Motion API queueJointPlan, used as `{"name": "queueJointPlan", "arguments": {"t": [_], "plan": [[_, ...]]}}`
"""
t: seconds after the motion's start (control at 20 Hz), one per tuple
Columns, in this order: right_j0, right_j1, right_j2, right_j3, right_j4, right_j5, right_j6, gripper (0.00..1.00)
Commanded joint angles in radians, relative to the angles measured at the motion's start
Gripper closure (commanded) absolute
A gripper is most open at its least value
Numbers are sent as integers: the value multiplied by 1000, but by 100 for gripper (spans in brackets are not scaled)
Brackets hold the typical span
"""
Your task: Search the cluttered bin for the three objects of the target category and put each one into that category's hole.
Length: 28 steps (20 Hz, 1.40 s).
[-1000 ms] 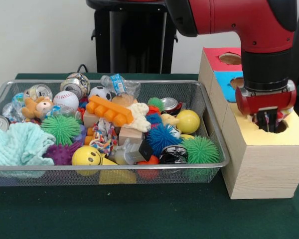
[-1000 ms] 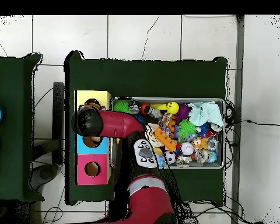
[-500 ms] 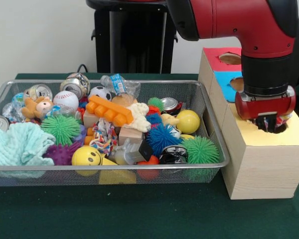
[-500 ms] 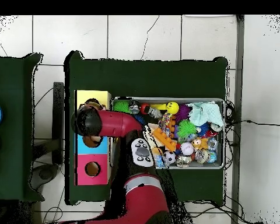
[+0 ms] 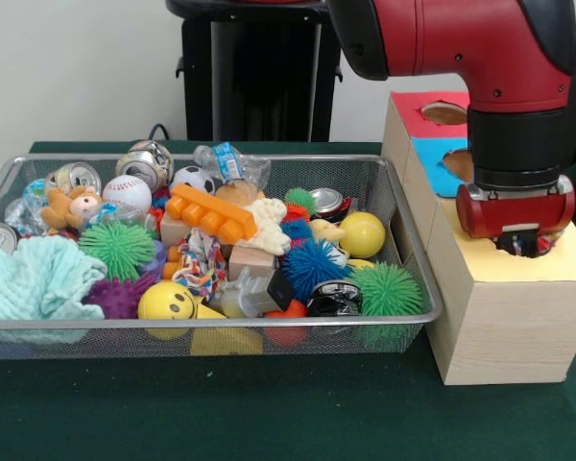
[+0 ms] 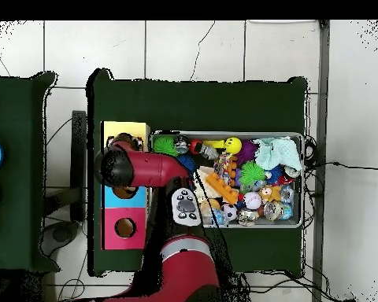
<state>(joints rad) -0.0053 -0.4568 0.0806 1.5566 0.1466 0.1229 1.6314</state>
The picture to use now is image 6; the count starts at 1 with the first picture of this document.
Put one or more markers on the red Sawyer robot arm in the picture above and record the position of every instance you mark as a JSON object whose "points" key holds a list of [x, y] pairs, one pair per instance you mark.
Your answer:
{"points": [[151, 166]]}

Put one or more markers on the yellow smiley face ball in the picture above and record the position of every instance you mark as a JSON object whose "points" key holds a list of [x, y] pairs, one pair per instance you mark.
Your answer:
{"points": [[233, 145]]}

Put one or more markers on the wooden box with three holes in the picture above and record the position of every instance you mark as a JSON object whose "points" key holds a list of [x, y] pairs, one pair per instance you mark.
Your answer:
{"points": [[124, 239]]}

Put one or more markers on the cream fluffy cloth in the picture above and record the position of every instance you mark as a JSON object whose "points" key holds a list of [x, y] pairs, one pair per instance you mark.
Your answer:
{"points": [[211, 194]]}

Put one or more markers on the orange plastic block toy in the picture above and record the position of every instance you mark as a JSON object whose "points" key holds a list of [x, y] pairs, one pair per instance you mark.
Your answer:
{"points": [[222, 188]]}

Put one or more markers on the blue spiky rubber ball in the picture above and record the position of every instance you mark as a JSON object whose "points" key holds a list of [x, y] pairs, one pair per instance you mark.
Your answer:
{"points": [[187, 162]]}

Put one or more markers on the green spiky rubber ball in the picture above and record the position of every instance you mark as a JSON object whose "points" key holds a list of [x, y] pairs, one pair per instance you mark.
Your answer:
{"points": [[163, 145], [252, 173]]}

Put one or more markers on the mint green knitted cloth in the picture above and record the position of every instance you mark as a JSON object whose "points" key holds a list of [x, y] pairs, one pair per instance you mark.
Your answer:
{"points": [[278, 154]]}

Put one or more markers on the grey metal rail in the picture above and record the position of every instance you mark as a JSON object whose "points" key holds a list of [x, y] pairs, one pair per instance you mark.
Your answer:
{"points": [[323, 63]]}

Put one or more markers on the white baseball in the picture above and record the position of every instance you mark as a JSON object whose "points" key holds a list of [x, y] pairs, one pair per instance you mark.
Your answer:
{"points": [[252, 200]]}

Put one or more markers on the dark green table cloth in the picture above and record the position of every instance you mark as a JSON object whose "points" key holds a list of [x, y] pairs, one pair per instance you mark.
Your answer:
{"points": [[15, 110], [192, 107]]}

